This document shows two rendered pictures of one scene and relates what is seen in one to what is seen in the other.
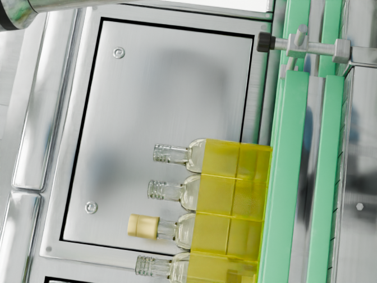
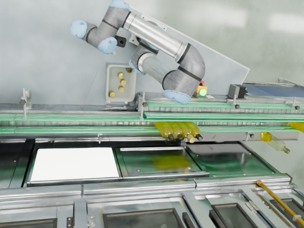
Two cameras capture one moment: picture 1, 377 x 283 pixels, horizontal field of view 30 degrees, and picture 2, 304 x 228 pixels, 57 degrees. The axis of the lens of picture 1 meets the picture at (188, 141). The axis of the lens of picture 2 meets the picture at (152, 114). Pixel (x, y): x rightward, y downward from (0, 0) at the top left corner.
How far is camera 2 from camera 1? 1.70 m
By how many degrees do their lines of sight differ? 79
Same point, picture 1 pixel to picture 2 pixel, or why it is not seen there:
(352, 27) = (125, 111)
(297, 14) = (125, 119)
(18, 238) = (208, 178)
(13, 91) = (164, 194)
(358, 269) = not seen: hidden behind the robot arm
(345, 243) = not seen: hidden behind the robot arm
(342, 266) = not seen: hidden behind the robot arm
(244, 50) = (124, 150)
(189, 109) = (148, 156)
